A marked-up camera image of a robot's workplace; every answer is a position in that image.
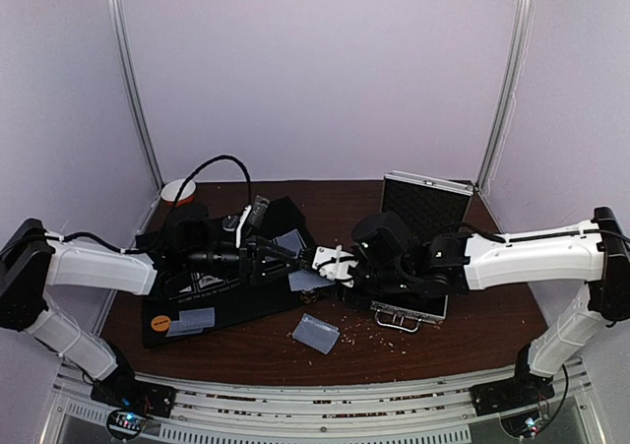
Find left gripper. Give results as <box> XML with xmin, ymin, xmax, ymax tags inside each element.
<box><xmin>184</xmin><ymin>235</ymin><xmax>299</xmax><ymax>287</ymax></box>

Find playing card deck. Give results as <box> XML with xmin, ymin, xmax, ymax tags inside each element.
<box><xmin>288</xmin><ymin>270</ymin><xmax>333</xmax><ymax>292</ymax></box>

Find aluminium poker case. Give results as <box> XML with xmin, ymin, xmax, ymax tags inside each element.
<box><xmin>367</xmin><ymin>170</ymin><xmax>474</xmax><ymax>334</ymax></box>

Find black poker mat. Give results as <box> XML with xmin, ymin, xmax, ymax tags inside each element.
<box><xmin>138</xmin><ymin>197</ymin><xmax>314</xmax><ymax>349</ymax></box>

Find orange big blind button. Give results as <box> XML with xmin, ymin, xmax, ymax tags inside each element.
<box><xmin>150</xmin><ymin>315</ymin><xmax>171</xmax><ymax>333</ymax></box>

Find white dealer button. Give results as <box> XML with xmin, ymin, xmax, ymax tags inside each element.
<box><xmin>221</xmin><ymin>215</ymin><xmax>239</xmax><ymax>232</ymax></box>

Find poker chip stack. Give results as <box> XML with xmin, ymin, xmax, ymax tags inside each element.
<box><xmin>300</xmin><ymin>290</ymin><xmax>320</xmax><ymax>304</ymax></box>

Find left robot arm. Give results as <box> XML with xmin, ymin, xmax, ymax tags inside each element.
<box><xmin>1</xmin><ymin>219</ymin><xmax>298</xmax><ymax>409</ymax></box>

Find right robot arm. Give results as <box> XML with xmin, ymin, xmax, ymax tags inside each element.
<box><xmin>324</xmin><ymin>207</ymin><xmax>629</xmax><ymax>407</ymax></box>

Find orange white bowl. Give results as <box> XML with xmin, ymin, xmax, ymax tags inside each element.
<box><xmin>160</xmin><ymin>178</ymin><xmax>196</xmax><ymax>207</ymax></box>

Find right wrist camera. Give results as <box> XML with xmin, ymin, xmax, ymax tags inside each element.
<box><xmin>350</xmin><ymin>211</ymin><xmax>419</xmax><ymax>267</ymax></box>

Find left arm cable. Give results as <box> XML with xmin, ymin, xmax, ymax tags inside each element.
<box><xmin>48</xmin><ymin>155</ymin><xmax>255</xmax><ymax>258</ymax></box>

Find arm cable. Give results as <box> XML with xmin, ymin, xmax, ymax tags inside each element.
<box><xmin>595</xmin><ymin>217</ymin><xmax>630</xmax><ymax>253</ymax></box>
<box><xmin>48</xmin><ymin>155</ymin><xmax>255</xmax><ymax>258</ymax></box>

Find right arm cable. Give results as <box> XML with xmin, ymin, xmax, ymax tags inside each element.
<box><xmin>595</xmin><ymin>217</ymin><xmax>630</xmax><ymax>253</ymax></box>

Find right aluminium frame post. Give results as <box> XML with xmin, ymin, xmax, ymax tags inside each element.
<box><xmin>476</xmin><ymin>0</ymin><xmax>535</xmax><ymax>193</ymax></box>

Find aluminium frame post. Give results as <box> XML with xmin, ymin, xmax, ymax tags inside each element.
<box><xmin>107</xmin><ymin>0</ymin><xmax>163</xmax><ymax>191</ymax></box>
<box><xmin>476</xmin><ymin>0</ymin><xmax>535</xmax><ymax>193</ymax></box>

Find left aluminium frame post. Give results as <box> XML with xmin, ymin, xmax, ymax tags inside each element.
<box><xmin>107</xmin><ymin>0</ymin><xmax>163</xmax><ymax>191</ymax></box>

